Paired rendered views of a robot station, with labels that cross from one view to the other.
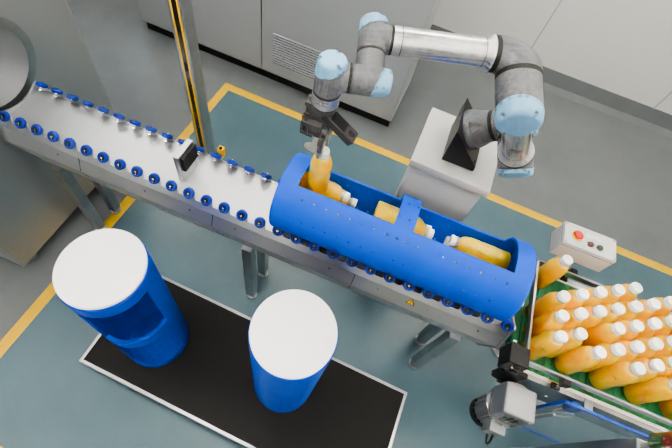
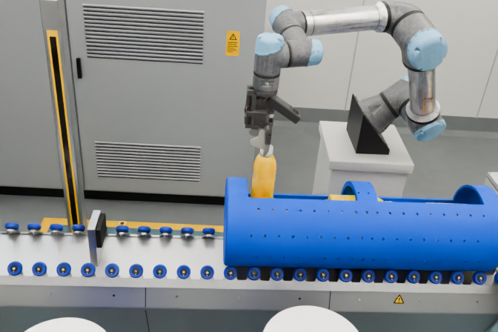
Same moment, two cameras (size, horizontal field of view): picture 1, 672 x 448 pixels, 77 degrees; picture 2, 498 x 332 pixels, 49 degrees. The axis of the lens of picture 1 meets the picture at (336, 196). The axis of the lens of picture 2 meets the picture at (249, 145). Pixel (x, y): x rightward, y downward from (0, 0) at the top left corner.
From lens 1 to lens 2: 0.73 m
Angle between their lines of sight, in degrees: 28
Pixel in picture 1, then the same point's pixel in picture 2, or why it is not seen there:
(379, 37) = (295, 19)
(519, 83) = (416, 24)
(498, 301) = (485, 238)
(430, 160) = (347, 156)
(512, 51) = (397, 7)
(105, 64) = not seen: outside the picture
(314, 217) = (277, 223)
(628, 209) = not seen: outside the picture
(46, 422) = not seen: outside the picture
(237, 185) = (158, 251)
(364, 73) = (299, 43)
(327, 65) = (270, 40)
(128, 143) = (10, 250)
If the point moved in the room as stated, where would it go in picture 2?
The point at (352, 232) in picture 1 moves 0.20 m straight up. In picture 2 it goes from (321, 224) to (331, 168)
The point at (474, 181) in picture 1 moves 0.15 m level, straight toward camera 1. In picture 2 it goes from (396, 161) to (395, 182)
